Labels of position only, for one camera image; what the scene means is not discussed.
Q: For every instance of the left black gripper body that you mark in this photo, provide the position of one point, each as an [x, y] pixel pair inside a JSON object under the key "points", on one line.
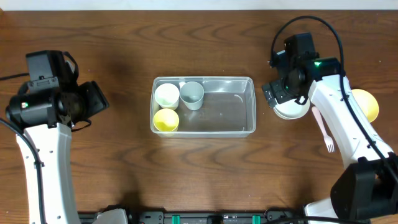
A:
{"points": [[94, 98]]}

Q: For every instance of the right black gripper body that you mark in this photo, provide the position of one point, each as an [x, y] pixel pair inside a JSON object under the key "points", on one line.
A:
{"points": [[274, 93]]}

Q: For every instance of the white plastic bowl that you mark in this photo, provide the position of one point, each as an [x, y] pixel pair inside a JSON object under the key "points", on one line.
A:
{"points": [[291, 110]]}

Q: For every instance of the pink plastic fork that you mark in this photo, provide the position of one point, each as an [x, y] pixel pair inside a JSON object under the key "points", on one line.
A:
{"points": [[327, 139]]}

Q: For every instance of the white plastic cup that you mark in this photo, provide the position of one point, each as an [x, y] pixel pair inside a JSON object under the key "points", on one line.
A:
{"points": [[167, 95]]}

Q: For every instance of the yellow plastic cup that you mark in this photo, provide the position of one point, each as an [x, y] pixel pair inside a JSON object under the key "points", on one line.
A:
{"points": [[166, 120]]}

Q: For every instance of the grey plastic cup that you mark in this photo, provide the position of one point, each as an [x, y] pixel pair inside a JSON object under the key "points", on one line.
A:
{"points": [[192, 95]]}

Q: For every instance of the yellow plastic bowl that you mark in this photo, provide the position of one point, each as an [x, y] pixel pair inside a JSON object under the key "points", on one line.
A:
{"points": [[367, 103]]}

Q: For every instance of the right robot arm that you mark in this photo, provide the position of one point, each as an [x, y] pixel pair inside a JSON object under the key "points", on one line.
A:
{"points": [[368, 187]]}

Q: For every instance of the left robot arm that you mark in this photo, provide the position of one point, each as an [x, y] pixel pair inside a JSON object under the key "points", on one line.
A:
{"points": [[43, 115]]}

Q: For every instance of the clear plastic container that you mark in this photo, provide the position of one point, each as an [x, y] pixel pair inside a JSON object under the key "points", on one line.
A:
{"points": [[228, 110]]}

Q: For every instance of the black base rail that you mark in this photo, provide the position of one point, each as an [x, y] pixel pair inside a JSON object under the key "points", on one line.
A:
{"points": [[248, 217]]}

